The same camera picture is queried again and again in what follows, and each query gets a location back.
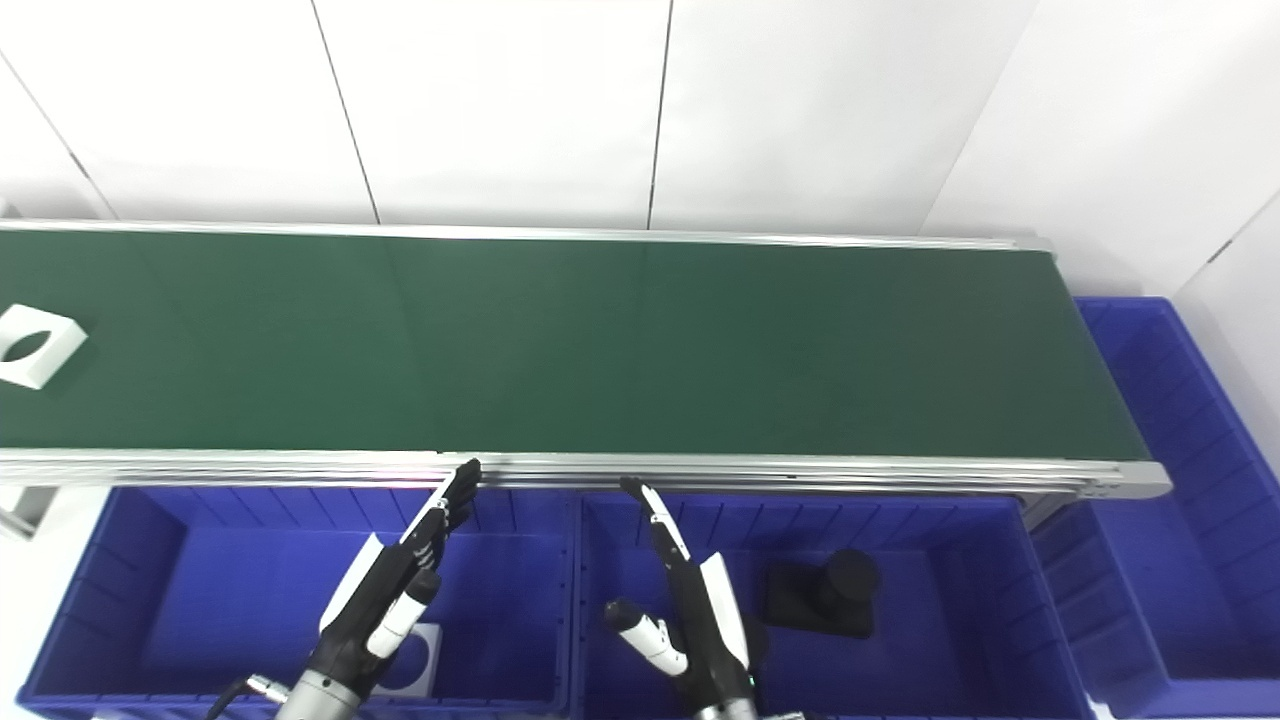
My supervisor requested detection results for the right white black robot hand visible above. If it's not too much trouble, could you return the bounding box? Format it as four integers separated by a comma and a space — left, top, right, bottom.
603, 476, 757, 709

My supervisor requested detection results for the white square part round hole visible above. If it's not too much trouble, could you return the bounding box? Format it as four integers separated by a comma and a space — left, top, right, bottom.
372, 622, 443, 698
0, 303, 89, 391

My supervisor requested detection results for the black part with cylinder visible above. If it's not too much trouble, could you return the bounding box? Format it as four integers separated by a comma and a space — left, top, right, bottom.
765, 548, 883, 641

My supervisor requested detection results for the blue plastic bin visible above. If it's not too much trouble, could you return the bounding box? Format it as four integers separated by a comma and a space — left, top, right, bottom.
570, 492, 1096, 720
1030, 296, 1280, 719
15, 487, 579, 719

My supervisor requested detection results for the aluminium conveyor leg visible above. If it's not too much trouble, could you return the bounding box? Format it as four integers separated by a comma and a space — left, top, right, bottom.
0, 486, 57, 541

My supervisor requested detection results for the green conveyor belt aluminium frame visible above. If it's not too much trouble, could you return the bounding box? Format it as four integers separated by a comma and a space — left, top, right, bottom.
0, 218, 1173, 501

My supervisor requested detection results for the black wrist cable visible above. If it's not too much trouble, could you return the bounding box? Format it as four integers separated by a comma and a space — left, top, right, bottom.
205, 675, 293, 720

